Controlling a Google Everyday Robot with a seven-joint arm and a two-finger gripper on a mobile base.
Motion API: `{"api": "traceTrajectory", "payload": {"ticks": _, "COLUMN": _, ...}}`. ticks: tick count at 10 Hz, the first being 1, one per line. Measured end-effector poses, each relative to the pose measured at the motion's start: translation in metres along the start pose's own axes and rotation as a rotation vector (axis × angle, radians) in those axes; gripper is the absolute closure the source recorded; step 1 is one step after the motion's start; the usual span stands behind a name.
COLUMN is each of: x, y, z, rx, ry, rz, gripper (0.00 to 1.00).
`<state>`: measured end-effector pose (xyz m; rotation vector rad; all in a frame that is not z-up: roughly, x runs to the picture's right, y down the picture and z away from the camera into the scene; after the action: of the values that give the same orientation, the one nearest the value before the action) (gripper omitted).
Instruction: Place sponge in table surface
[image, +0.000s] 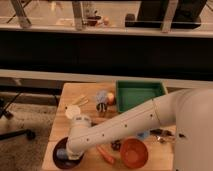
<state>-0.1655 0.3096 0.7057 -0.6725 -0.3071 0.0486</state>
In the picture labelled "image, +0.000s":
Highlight blue sponge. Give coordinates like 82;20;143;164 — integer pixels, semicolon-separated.
56;149;68;160

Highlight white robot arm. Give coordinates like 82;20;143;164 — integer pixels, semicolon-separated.
66;89;213;171

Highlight purple bowl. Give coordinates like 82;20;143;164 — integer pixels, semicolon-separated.
52;137;83;169

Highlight orange carrot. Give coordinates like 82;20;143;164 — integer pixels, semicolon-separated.
96;146;115;164

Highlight dark grape bunch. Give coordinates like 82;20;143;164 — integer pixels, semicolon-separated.
111;140;121;151

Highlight wooden sticks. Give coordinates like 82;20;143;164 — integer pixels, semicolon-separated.
72;95;89;106

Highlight orange bowl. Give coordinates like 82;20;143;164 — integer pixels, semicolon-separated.
120;138;148;169

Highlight light blue plush toy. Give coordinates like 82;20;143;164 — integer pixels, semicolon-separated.
96;90;108;103

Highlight orange ball toy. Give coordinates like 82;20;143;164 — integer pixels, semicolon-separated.
107;92;115;105

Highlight blue cup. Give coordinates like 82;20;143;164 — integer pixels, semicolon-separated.
136;131;150;140

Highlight black office chair base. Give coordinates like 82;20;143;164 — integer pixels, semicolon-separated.
0;91;37;142

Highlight green tray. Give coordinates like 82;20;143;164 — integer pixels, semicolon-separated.
116;80;167;113

